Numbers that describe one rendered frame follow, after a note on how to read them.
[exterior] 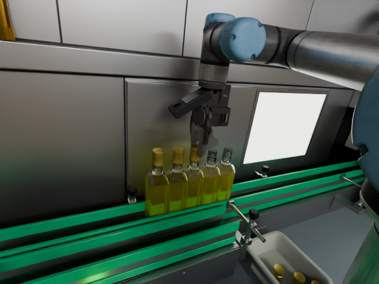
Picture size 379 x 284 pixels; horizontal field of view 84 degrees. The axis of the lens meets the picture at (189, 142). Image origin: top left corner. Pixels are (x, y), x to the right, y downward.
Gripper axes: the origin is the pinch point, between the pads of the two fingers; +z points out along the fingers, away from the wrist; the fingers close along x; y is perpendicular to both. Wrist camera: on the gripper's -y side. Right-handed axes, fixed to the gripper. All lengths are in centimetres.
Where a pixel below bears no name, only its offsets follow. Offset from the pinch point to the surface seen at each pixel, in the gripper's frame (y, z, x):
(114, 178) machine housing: -21.6, 15.4, 15.2
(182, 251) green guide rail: -8.0, 23.2, -13.4
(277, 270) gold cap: 21.4, 33.4, -22.9
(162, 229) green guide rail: -11.5, 21.0, -6.2
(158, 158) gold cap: -12.2, 0.1, -1.5
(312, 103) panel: 64, -11, 11
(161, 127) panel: -6.9, -3.6, 12.0
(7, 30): -42, -27, 13
